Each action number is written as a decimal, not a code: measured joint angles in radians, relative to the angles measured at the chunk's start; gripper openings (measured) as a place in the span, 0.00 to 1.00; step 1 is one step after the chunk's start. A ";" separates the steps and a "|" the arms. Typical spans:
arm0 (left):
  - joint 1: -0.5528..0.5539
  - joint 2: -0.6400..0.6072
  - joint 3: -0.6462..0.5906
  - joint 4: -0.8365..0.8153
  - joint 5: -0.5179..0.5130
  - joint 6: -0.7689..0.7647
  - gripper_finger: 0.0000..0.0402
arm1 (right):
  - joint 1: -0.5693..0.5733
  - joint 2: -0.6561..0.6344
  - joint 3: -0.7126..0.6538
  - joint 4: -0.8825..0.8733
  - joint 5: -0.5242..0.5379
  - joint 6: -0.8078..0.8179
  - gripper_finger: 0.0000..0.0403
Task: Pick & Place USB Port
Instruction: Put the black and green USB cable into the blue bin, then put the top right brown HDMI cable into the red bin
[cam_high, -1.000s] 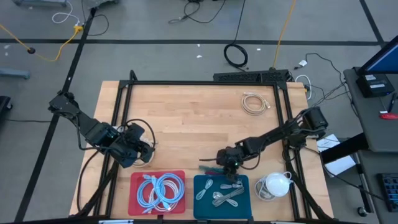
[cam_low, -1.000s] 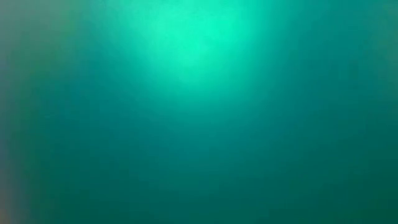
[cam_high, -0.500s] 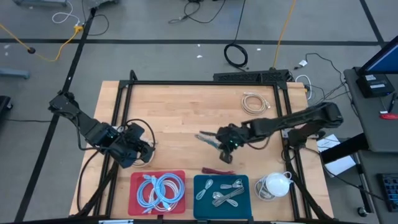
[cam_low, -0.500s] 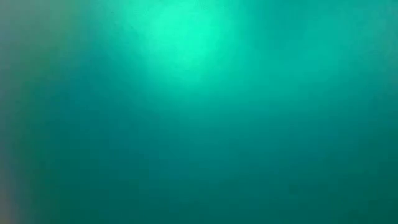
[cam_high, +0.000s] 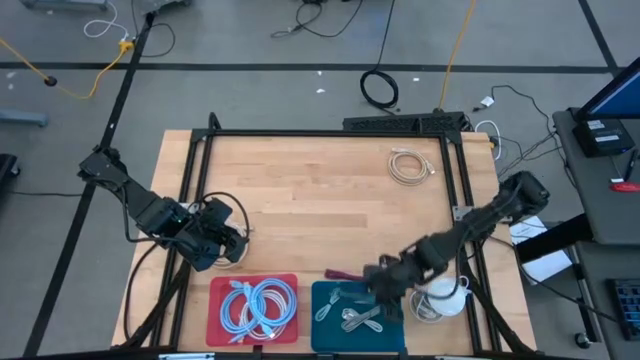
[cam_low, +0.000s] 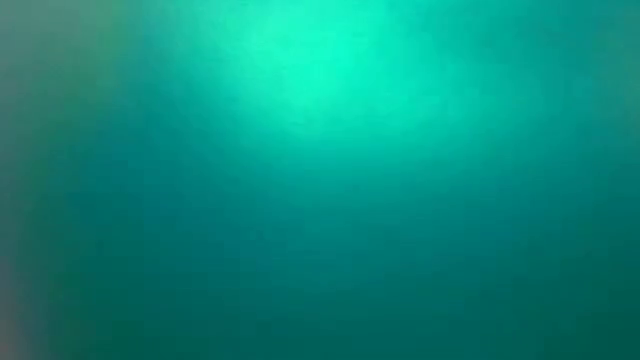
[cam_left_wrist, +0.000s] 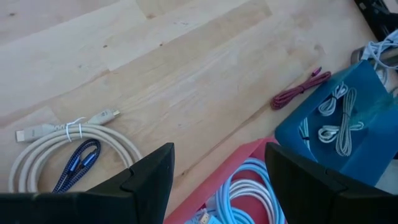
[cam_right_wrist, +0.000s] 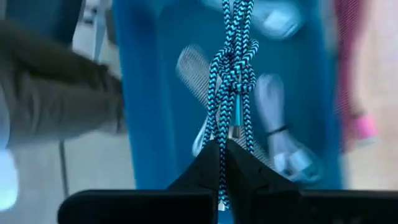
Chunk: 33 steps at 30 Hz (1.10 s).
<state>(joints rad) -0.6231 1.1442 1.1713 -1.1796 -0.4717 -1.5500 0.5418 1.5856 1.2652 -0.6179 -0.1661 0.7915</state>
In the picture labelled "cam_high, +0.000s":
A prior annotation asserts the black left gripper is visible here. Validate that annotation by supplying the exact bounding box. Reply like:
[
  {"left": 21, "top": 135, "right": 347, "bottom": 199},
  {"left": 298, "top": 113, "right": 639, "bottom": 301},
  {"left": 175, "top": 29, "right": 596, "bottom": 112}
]
[{"left": 188, "top": 197, "right": 250, "bottom": 274}]

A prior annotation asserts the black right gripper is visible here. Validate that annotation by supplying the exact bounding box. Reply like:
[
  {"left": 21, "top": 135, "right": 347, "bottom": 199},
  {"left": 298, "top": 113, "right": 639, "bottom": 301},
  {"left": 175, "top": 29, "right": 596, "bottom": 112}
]
[{"left": 362, "top": 249, "right": 427, "bottom": 323}]

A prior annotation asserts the beige USB cable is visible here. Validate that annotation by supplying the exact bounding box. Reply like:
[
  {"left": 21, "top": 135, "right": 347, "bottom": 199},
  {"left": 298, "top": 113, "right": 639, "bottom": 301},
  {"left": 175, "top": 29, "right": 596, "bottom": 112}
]
[{"left": 210, "top": 222, "right": 253, "bottom": 271}]

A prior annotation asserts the grey braided USB cable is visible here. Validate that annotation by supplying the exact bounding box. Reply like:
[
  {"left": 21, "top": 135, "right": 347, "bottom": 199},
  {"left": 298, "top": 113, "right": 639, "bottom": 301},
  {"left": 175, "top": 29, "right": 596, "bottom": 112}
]
[
  {"left": 340, "top": 305, "right": 385, "bottom": 334},
  {"left": 314, "top": 287, "right": 342, "bottom": 323}
]

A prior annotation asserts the maroon USB cable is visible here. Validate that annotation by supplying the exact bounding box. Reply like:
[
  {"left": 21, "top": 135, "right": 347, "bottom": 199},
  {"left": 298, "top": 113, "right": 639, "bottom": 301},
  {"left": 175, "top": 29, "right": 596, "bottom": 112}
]
[{"left": 323, "top": 268, "right": 367, "bottom": 283}]

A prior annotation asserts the light blue USB cable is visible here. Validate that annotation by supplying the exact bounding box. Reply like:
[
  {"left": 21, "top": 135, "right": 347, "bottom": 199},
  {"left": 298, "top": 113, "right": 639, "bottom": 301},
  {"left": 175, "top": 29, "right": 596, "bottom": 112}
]
[
  {"left": 248, "top": 277, "right": 299, "bottom": 329},
  {"left": 219, "top": 280, "right": 269, "bottom": 344}
]

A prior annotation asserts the teal plastic tray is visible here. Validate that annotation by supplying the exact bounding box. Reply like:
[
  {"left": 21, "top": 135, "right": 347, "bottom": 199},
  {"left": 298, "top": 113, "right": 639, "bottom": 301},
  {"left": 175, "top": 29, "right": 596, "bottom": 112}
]
[{"left": 310, "top": 279, "right": 407, "bottom": 354}]

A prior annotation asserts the white bowl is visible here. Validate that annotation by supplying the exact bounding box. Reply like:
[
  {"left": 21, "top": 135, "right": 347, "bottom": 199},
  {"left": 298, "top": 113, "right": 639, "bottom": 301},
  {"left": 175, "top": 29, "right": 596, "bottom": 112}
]
[{"left": 423, "top": 276, "right": 472, "bottom": 318}]

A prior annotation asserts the red plastic tray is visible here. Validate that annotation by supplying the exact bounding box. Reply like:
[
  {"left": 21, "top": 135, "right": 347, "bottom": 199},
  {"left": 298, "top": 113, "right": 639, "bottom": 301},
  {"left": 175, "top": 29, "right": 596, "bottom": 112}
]
[{"left": 205, "top": 272, "right": 300, "bottom": 348}]

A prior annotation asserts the white paper sheet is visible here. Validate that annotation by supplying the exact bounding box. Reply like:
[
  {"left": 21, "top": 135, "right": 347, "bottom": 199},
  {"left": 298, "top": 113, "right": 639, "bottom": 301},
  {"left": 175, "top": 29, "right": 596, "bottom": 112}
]
[{"left": 508, "top": 214, "right": 575, "bottom": 285}]

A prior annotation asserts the black power strip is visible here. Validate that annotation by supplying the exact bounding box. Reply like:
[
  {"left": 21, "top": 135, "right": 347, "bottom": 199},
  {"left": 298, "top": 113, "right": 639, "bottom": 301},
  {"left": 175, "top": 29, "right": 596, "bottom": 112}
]
[{"left": 342, "top": 111, "right": 467, "bottom": 135}]

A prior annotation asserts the grey desk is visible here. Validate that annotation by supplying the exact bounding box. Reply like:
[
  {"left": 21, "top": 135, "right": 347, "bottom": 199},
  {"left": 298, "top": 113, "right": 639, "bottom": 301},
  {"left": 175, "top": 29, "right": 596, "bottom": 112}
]
[{"left": 551, "top": 107, "right": 640, "bottom": 247}]

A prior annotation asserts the black keyboard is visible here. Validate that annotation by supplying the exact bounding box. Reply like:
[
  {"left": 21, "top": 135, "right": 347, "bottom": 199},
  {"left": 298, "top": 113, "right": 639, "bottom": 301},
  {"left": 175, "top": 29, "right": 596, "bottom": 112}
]
[{"left": 606, "top": 277, "right": 640, "bottom": 342}]

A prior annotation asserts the black small computer box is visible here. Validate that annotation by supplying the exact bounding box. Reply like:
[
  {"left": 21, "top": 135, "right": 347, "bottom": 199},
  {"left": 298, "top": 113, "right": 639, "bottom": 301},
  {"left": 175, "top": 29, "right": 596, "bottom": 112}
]
[{"left": 571, "top": 118, "right": 637, "bottom": 159}]

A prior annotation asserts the computer monitor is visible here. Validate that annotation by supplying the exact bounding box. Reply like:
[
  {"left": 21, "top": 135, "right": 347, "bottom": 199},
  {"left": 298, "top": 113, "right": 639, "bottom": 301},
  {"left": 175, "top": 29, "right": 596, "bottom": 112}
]
[{"left": 578, "top": 55, "right": 640, "bottom": 122}]

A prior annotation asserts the grey coiled cable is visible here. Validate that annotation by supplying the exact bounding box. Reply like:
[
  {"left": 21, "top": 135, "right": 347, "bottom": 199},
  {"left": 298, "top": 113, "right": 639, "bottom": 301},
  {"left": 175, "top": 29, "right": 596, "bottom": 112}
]
[{"left": 408, "top": 288, "right": 445, "bottom": 324}]

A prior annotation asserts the white coiled USB cable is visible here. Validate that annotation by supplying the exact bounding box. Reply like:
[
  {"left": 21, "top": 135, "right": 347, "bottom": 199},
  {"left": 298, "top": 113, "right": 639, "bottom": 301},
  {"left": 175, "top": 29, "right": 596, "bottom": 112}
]
[{"left": 238, "top": 289, "right": 290, "bottom": 342}]

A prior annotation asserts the black sleeved cable bundle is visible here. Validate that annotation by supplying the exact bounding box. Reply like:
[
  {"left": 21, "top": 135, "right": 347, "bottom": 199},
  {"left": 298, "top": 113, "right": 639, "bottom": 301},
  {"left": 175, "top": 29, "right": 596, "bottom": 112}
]
[{"left": 121, "top": 189, "right": 166, "bottom": 346}]

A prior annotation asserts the cream coiled USB cable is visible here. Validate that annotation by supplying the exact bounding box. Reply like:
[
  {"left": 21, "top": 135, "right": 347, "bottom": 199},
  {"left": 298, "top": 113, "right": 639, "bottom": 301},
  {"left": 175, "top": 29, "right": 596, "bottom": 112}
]
[{"left": 387, "top": 147, "right": 437, "bottom": 188}]

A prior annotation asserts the black aluminium table frame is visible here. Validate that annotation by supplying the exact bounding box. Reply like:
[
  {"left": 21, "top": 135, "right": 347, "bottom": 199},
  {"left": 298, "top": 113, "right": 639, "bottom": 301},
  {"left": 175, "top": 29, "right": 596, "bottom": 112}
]
[{"left": 112, "top": 111, "right": 539, "bottom": 360}]

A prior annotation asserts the yellow floor cable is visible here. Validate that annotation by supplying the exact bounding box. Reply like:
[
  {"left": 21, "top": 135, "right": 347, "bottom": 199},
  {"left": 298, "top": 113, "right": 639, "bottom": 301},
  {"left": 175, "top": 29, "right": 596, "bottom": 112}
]
[{"left": 0, "top": 37, "right": 136, "bottom": 100}]

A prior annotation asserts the black coiled floor cable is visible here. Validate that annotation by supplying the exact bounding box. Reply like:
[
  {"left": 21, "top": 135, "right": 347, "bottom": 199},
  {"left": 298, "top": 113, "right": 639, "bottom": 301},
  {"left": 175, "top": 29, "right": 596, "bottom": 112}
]
[{"left": 358, "top": 0, "right": 401, "bottom": 111}]

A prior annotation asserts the white floor cable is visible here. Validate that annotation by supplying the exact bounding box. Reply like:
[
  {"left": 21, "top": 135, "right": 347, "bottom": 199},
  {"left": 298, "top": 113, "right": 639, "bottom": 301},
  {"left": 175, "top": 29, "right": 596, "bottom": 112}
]
[{"left": 82, "top": 1, "right": 130, "bottom": 42}]

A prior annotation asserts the orange floor cable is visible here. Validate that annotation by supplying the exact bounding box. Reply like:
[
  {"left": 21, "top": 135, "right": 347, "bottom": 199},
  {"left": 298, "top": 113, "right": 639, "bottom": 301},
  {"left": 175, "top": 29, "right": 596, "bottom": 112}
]
[{"left": 437, "top": 0, "right": 477, "bottom": 112}]

